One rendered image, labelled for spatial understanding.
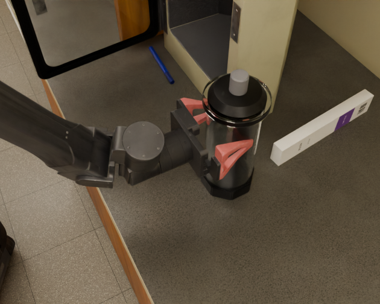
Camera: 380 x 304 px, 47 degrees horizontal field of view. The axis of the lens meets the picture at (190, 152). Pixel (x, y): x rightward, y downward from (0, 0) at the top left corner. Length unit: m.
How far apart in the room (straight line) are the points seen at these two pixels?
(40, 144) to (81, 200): 1.42
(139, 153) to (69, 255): 1.32
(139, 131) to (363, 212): 0.47
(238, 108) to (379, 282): 0.38
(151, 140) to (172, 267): 0.26
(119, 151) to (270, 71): 0.40
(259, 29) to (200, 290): 0.45
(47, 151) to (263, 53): 0.44
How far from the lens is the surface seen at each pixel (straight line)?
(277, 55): 0.86
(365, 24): 1.17
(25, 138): 0.57
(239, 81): 0.64
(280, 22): 0.81
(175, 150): 0.66
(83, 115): 0.99
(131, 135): 0.59
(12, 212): 2.05
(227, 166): 0.70
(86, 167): 0.63
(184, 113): 0.70
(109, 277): 1.80
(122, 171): 0.67
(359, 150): 0.96
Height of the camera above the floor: 1.64
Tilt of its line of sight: 52 degrees down
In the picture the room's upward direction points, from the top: straight up
